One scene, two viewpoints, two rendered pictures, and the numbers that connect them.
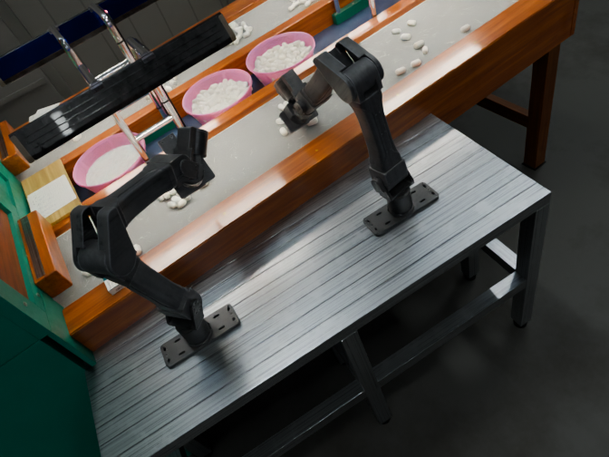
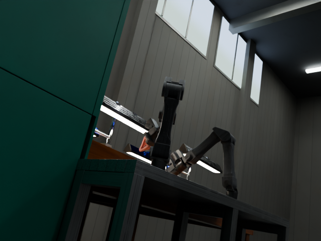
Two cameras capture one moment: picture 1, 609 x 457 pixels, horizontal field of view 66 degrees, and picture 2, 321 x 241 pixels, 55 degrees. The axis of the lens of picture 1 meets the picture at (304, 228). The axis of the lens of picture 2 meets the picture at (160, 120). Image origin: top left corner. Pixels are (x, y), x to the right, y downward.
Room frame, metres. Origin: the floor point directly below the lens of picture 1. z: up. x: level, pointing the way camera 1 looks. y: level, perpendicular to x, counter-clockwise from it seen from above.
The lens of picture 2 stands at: (-0.33, 1.05, 0.50)
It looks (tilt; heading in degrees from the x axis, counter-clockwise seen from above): 19 degrees up; 326
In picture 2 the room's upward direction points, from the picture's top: 12 degrees clockwise
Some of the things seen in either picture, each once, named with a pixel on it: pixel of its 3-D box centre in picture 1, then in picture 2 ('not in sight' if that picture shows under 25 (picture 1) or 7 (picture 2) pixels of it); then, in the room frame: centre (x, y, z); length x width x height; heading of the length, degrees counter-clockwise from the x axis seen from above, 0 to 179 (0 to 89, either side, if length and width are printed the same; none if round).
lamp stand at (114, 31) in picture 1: (115, 80); not in sight; (1.69, 0.40, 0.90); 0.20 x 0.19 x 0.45; 107
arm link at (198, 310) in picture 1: (181, 311); (159, 155); (0.69, 0.33, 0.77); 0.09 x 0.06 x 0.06; 55
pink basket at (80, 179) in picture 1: (116, 168); not in sight; (1.45, 0.51, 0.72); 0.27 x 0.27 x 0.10
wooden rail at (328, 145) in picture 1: (351, 151); (189, 202); (1.09, -0.22, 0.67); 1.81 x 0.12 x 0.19; 107
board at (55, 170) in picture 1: (50, 193); not in sight; (1.38, 0.72, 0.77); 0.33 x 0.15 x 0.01; 17
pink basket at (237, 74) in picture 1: (221, 102); not in sight; (1.57, 0.09, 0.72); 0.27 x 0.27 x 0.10
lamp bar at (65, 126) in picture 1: (127, 82); (123, 113); (1.23, 0.27, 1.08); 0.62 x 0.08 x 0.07; 107
